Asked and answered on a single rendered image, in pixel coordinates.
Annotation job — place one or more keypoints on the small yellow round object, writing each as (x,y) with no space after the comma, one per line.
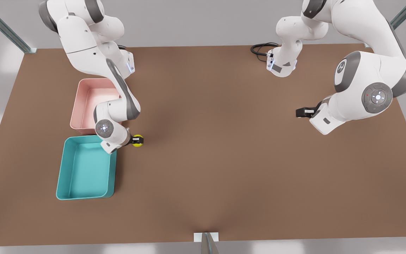
(138,140)

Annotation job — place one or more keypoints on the pink rectangular tray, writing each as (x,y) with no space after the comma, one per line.
(93,102)

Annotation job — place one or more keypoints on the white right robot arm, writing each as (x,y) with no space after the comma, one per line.
(83,38)

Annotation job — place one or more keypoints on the teal rectangular tray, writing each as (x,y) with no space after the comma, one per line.
(85,169)

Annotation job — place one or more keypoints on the silver frame post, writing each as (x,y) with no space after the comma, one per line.
(4,25)
(402,16)
(208,243)

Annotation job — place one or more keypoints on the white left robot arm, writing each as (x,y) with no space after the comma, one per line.
(361,42)

